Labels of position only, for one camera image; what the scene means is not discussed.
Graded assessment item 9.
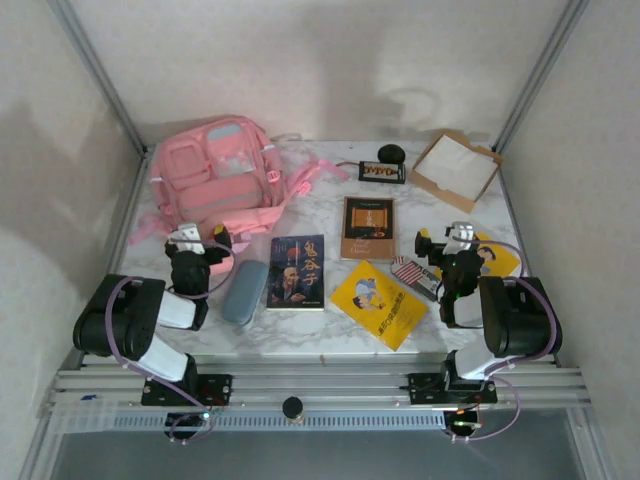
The grey pencil case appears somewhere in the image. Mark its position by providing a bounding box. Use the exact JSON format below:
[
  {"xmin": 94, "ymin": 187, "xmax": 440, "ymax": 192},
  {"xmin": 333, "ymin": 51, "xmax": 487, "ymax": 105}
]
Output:
[{"xmin": 220, "ymin": 259, "xmax": 271, "ymax": 329}]

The yellow cartoon cover book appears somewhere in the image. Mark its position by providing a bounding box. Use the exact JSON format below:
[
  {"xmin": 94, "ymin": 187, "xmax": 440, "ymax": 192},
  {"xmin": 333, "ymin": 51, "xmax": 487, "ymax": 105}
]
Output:
[
  {"xmin": 328, "ymin": 259, "xmax": 430, "ymax": 354},
  {"xmin": 469, "ymin": 232, "xmax": 522, "ymax": 276}
]

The brown cover book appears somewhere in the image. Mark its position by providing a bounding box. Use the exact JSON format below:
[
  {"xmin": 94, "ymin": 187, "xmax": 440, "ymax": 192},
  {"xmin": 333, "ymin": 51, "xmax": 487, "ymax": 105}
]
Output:
[{"xmin": 340, "ymin": 195, "xmax": 397, "ymax": 261}]

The pink backpack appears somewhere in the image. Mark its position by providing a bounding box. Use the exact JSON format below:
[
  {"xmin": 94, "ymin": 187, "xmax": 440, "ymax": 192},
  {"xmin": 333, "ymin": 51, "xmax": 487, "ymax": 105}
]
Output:
[{"xmin": 127, "ymin": 114, "xmax": 351, "ymax": 254}]

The dark book with portrait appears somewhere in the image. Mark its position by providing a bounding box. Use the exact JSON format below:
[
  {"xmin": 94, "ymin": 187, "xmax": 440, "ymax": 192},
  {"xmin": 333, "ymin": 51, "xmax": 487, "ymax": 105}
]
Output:
[{"xmin": 266, "ymin": 234, "xmax": 326, "ymax": 312}]

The flag print pencil pouch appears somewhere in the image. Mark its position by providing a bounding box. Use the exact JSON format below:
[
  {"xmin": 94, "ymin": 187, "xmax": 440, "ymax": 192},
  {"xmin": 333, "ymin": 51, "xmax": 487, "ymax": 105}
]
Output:
[{"xmin": 389, "ymin": 254, "xmax": 446, "ymax": 303}]

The black orange rectangular box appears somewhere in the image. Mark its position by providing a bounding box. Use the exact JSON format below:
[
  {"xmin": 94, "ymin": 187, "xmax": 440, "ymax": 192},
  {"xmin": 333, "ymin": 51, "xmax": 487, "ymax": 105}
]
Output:
[{"xmin": 335, "ymin": 159, "xmax": 407, "ymax": 186}]

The cardboard box with white paper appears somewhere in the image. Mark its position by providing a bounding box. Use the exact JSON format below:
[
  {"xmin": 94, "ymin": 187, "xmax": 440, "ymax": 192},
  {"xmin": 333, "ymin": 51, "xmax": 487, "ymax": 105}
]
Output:
[{"xmin": 409, "ymin": 128, "xmax": 505, "ymax": 215}]

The black round knob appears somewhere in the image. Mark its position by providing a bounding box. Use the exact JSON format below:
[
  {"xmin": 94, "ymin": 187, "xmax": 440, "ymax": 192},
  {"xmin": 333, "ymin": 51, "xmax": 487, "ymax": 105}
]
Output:
[{"xmin": 377, "ymin": 143, "xmax": 407, "ymax": 165}]

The small controller board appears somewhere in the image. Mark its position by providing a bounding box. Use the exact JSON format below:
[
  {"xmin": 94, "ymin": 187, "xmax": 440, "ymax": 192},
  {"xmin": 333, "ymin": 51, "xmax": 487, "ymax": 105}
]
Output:
[
  {"xmin": 444, "ymin": 407, "xmax": 485, "ymax": 437},
  {"xmin": 166, "ymin": 412, "xmax": 214, "ymax": 444}
]

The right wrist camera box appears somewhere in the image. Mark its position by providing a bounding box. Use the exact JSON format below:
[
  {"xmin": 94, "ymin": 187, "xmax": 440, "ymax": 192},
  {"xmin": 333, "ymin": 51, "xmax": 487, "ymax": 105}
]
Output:
[{"xmin": 446, "ymin": 222, "xmax": 475, "ymax": 251}]

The aluminium side rail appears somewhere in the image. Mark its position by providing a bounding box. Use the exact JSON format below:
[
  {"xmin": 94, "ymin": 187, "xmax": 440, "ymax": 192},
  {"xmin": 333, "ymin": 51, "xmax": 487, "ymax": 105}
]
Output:
[{"xmin": 74, "ymin": 149, "xmax": 152, "ymax": 370}]

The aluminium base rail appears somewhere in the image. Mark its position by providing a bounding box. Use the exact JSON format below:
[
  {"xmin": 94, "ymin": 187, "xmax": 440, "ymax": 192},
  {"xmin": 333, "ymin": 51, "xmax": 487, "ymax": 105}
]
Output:
[{"xmin": 47, "ymin": 349, "xmax": 591, "ymax": 414}]

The black button on rail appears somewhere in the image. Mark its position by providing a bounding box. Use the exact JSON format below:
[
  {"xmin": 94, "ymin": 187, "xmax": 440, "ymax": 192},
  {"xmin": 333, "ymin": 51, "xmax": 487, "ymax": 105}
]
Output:
[{"xmin": 281, "ymin": 396, "xmax": 307, "ymax": 427}]

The grey slotted cable duct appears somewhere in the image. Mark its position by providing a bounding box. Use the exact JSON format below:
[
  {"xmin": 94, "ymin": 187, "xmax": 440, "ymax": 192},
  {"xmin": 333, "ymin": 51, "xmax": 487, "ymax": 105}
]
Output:
[{"xmin": 113, "ymin": 409, "xmax": 447, "ymax": 431}]

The aluminium frame post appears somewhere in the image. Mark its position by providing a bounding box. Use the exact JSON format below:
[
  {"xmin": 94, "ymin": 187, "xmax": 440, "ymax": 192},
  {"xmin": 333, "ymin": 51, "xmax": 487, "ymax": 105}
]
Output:
[
  {"xmin": 47, "ymin": 0, "xmax": 151, "ymax": 155},
  {"xmin": 492, "ymin": 0, "xmax": 591, "ymax": 152}
]

